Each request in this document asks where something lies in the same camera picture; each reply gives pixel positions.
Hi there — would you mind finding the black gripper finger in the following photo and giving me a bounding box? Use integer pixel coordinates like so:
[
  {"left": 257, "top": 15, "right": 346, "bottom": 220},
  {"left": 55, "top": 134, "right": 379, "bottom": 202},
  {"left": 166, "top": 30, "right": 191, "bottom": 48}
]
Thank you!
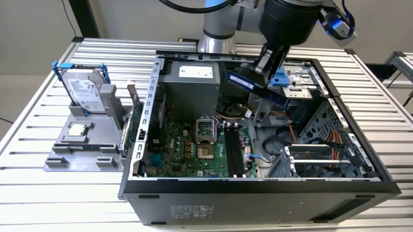
[{"left": 266, "top": 45, "right": 291, "bottom": 86}]

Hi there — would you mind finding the blue plastic drive latch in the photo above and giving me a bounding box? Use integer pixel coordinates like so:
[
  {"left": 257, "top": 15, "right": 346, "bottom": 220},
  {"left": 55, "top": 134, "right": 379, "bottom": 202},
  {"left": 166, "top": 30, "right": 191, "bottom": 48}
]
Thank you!
[{"left": 267, "top": 63, "right": 289, "bottom": 87}]

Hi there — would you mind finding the black CPU fan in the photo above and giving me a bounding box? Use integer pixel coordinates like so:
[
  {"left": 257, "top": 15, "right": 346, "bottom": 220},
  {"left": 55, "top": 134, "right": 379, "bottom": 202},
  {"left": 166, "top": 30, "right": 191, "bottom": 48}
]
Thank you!
[{"left": 215, "top": 100, "right": 253, "bottom": 119}]

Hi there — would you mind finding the grey power supply unit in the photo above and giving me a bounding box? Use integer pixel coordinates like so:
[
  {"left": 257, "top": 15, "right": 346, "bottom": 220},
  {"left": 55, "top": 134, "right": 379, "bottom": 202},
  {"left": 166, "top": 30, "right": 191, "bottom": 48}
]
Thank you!
[{"left": 159, "top": 60, "right": 222, "bottom": 121}]

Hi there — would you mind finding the metal socket cover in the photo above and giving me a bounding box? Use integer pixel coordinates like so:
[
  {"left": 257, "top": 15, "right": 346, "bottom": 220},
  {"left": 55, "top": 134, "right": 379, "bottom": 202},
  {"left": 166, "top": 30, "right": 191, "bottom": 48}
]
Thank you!
[{"left": 195, "top": 115, "right": 216, "bottom": 144}]

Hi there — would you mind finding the grey metal disk bay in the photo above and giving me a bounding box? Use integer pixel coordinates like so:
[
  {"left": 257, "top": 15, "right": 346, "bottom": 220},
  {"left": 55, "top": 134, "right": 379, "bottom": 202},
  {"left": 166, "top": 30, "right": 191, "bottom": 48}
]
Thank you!
[{"left": 266, "top": 143, "right": 367, "bottom": 179}]

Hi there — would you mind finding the small slatted metal table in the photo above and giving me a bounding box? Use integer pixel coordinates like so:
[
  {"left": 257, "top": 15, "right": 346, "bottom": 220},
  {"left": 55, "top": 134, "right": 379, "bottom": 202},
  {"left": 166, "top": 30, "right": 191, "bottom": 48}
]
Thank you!
[{"left": 382, "top": 51, "right": 413, "bottom": 88}]

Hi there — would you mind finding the CPU socket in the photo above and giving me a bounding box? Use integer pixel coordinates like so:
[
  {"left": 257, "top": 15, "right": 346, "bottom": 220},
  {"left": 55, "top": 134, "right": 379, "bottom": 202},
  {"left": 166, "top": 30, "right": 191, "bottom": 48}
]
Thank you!
[{"left": 195, "top": 143, "right": 216, "bottom": 160}]

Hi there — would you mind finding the green graphics card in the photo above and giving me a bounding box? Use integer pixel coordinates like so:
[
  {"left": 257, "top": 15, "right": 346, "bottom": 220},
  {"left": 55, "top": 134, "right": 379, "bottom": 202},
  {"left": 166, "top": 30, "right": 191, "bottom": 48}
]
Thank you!
[{"left": 118, "top": 80, "right": 146, "bottom": 158}]

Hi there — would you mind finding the green motherboard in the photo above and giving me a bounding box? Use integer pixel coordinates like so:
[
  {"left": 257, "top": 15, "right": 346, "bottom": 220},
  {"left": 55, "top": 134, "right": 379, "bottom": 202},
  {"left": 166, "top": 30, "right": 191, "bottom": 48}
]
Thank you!
[{"left": 146, "top": 122, "right": 259, "bottom": 179}]

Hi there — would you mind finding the blue expansion slot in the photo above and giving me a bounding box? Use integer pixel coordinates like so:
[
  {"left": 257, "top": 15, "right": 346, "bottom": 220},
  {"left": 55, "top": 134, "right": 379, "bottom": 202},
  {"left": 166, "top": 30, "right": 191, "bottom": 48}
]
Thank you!
[{"left": 148, "top": 154, "right": 163, "bottom": 168}]

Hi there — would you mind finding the grey parts rack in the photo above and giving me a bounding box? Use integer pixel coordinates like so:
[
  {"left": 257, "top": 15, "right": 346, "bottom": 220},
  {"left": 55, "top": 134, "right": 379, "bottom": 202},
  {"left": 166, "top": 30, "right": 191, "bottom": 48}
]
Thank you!
[{"left": 43, "top": 83, "right": 146, "bottom": 173}]

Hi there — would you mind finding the hard disk in blue carrier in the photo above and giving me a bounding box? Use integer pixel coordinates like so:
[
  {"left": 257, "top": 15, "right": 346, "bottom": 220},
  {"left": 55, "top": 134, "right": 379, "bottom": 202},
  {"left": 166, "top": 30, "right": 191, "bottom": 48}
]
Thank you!
[{"left": 51, "top": 61, "right": 112, "bottom": 117}]

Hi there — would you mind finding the black PC case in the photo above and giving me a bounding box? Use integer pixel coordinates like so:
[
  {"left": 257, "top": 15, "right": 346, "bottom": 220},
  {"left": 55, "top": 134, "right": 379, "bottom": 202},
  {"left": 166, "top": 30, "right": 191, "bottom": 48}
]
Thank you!
[{"left": 118, "top": 49, "right": 402, "bottom": 227}]

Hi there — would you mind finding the silver CPU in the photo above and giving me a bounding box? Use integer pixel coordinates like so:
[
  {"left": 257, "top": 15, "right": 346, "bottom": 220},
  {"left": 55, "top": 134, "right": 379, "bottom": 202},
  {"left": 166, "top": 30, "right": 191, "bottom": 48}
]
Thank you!
[{"left": 67, "top": 123, "right": 88, "bottom": 137}]

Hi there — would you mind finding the small silver wrist camera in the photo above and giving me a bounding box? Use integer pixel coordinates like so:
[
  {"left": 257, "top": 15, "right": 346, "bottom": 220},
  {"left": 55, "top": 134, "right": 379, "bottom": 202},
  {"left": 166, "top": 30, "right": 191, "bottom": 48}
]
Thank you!
[{"left": 254, "top": 48, "right": 273, "bottom": 73}]

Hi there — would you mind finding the white box wrist camera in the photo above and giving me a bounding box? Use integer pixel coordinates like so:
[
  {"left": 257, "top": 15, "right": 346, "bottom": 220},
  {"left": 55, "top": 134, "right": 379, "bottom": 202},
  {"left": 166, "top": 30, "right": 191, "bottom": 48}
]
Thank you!
[{"left": 322, "top": 11, "right": 358, "bottom": 47}]

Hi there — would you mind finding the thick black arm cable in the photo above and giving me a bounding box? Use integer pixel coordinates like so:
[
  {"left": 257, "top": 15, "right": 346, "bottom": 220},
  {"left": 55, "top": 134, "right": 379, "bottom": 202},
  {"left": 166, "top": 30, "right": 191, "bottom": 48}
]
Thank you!
[{"left": 158, "top": 0, "right": 231, "bottom": 15}]

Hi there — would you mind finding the thin orange wire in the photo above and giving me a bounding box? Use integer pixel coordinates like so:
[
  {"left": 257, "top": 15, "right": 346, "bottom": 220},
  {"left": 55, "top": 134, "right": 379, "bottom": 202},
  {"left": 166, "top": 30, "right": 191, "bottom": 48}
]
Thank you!
[{"left": 287, "top": 120, "right": 297, "bottom": 145}]

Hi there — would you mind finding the black looped wire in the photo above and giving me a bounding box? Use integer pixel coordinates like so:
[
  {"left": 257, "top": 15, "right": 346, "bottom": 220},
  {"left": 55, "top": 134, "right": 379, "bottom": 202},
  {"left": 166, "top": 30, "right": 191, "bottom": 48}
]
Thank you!
[{"left": 262, "top": 130, "right": 290, "bottom": 161}]

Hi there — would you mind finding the orange red yellow wire bundle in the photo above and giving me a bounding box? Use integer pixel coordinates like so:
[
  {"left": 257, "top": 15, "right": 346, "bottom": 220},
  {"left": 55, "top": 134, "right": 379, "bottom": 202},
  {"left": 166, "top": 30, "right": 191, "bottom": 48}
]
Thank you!
[{"left": 325, "top": 129, "right": 343, "bottom": 162}]

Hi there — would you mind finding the black frame post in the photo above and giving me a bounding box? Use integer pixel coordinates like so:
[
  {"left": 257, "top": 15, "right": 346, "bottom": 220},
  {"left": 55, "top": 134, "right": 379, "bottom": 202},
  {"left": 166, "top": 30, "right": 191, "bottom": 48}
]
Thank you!
[{"left": 68, "top": 0, "right": 100, "bottom": 39}]

